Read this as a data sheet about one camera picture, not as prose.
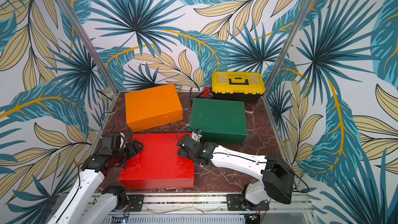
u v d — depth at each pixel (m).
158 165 0.73
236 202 0.73
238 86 1.02
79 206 0.44
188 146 0.58
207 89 1.20
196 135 0.72
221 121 0.90
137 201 0.74
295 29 0.84
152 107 0.95
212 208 0.73
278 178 0.41
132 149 0.70
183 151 0.59
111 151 0.59
